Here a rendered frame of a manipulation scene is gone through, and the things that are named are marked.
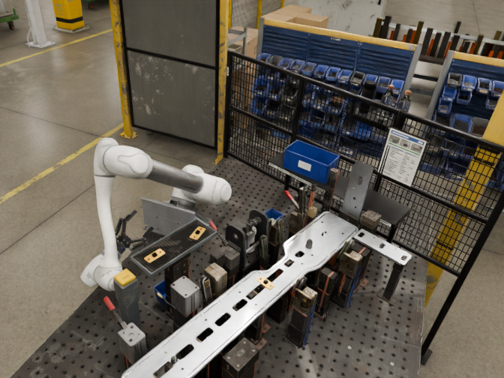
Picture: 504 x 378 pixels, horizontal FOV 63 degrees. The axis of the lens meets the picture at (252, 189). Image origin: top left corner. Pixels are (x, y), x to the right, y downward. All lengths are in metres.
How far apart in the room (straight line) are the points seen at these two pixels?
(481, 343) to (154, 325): 2.29
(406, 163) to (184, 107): 2.73
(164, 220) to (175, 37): 2.27
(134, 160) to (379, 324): 1.44
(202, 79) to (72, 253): 2.04
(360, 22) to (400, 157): 6.32
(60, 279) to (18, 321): 0.40
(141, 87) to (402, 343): 3.64
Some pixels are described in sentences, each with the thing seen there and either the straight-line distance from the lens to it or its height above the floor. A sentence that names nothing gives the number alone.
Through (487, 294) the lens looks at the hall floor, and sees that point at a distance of 3.83.
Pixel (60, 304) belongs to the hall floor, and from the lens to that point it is 3.26.
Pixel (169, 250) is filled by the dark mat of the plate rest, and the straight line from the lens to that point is 1.80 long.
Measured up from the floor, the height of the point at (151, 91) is 0.64.
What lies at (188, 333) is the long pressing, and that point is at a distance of 1.72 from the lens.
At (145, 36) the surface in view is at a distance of 4.52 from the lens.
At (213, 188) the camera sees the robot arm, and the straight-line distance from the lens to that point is 2.30.
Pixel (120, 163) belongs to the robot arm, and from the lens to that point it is 1.93.
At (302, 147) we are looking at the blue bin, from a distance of 2.69.
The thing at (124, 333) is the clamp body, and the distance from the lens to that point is 1.68.
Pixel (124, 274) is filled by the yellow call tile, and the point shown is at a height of 1.16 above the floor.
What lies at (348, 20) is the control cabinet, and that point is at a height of 0.68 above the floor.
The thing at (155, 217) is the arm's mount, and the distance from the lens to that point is 2.51.
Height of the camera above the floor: 2.40
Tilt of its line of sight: 35 degrees down
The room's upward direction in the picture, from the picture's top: 5 degrees clockwise
